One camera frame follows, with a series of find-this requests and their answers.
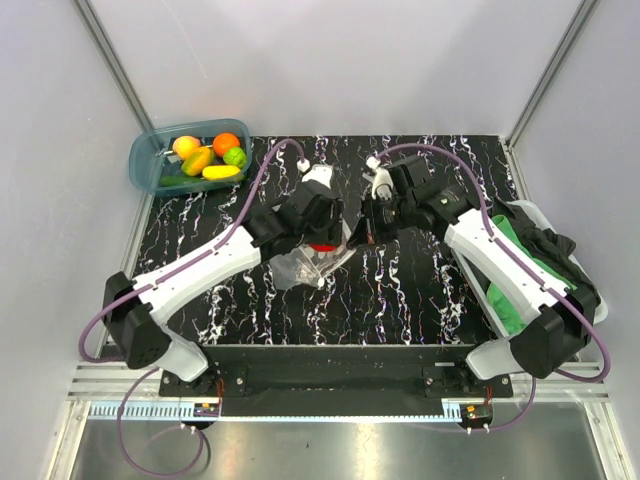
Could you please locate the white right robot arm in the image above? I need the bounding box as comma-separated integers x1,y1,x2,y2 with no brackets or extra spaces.
348,155,598,397

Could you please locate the green fake lime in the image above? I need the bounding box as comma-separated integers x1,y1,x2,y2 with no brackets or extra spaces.
223,147,247,170

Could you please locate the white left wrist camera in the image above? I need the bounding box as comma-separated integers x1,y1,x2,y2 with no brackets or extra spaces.
296,159,334,190

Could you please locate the green cloth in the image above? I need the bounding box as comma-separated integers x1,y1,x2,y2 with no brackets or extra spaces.
487,213,578,336

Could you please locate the yellow green fake mango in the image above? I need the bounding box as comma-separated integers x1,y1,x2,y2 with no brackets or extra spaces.
181,146,215,177

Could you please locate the dark green fake cucumber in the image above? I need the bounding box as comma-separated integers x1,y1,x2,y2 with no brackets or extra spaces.
158,176,203,188

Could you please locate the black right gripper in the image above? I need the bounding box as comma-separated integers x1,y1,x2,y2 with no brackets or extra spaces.
347,193,415,250

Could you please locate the red fake apple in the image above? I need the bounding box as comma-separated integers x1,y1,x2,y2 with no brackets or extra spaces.
309,244,337,253

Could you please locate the yellow fake fruit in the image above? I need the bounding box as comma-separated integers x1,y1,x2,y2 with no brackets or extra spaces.
172,135,202,159

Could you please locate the white laundry basket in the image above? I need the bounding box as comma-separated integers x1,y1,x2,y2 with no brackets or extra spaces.
449,199,609,350

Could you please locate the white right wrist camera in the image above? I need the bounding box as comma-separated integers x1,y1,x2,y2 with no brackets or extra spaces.
366,156,394,201

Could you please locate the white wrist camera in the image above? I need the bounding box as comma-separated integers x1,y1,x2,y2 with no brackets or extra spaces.
366,156,394,201
296,159,334,190

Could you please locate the clear polka dot zip bag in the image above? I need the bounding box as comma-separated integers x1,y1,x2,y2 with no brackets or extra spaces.
269,220,355,291

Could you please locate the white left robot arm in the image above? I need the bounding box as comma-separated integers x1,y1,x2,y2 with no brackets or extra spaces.
100,180,343,396

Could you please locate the yellow fake banana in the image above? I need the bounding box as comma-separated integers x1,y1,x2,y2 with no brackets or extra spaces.
201,164,241,181

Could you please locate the orange fake fruit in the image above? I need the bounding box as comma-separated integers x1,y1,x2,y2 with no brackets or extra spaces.
212,132,241,157

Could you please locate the blue transparent plastic container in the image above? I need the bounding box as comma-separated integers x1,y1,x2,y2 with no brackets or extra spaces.
129,119,252,197

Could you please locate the black cloth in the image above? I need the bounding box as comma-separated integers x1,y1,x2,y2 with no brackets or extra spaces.
491,198,609,324

